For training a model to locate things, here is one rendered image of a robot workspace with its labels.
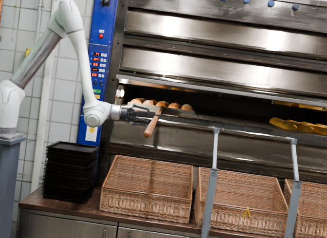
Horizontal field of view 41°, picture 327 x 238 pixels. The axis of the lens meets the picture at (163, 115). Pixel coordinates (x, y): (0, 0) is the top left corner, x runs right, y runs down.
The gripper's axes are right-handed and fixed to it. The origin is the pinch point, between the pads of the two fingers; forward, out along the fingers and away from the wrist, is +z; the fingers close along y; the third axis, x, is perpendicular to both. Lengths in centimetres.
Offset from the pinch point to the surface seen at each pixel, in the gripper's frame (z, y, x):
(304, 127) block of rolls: 108, -3, -68
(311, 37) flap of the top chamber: 98, -66, -55
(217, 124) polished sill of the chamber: 42, 3, -53
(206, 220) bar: 38, 54, 7
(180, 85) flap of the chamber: 12.5, -20.3, -38.5
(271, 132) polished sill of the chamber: 80, 3, -53
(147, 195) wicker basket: 1.5, 47.5, -4.0
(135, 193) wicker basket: -5.9, 47.1, -4.2
